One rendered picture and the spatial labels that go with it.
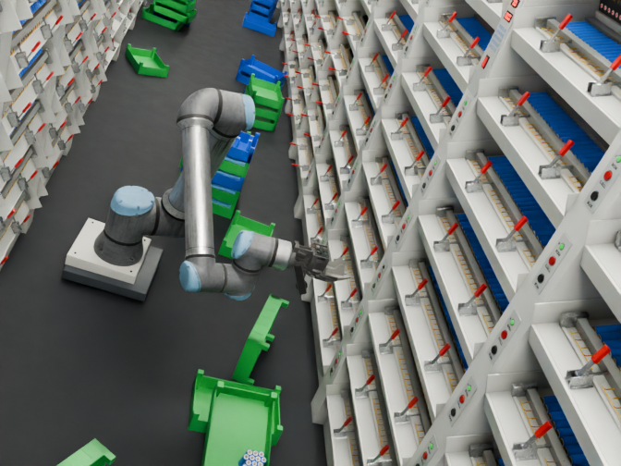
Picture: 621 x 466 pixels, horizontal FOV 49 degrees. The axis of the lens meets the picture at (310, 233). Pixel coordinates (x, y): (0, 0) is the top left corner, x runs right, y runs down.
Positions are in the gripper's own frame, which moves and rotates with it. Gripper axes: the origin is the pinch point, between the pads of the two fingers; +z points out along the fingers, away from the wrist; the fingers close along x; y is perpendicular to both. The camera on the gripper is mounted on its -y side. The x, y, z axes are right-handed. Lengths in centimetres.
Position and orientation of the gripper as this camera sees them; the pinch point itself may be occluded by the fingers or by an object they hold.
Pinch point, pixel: (346, 276)
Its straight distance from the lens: 216.9
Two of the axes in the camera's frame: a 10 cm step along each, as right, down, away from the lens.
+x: -0.6, -5.4, 8.4
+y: 3.4, -8.0, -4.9
